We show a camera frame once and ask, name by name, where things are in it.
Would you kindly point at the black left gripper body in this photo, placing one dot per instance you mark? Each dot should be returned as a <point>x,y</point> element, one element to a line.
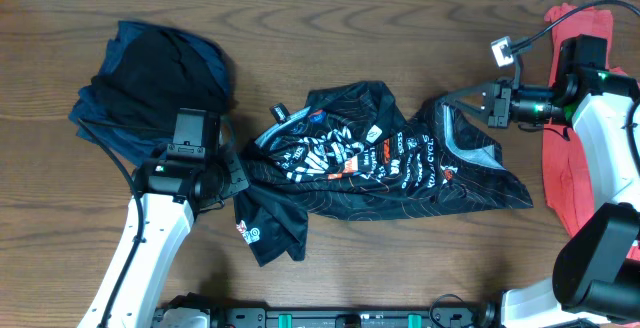
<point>231,177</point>

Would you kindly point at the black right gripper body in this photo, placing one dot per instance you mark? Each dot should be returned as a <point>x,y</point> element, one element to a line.
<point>501,108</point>

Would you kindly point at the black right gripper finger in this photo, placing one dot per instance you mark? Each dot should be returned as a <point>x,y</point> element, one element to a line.
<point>472,94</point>
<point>476,112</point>

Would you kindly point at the black printed cycling jersey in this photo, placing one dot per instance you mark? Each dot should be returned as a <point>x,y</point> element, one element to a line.
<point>350,154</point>

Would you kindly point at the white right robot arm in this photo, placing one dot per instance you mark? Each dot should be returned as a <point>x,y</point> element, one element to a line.
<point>593,281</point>

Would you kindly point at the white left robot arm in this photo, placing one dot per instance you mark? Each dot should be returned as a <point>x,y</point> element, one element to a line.
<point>169,194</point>

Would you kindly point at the red folded garment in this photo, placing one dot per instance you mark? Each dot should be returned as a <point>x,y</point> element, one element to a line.
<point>566,180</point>

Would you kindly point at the black folded garment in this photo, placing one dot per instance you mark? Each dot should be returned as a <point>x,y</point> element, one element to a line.
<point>160,72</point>

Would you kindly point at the navy blue folded garment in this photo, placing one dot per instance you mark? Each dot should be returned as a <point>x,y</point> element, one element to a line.
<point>118,137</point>

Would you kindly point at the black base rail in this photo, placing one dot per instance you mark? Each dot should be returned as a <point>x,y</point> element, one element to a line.
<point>194,310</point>

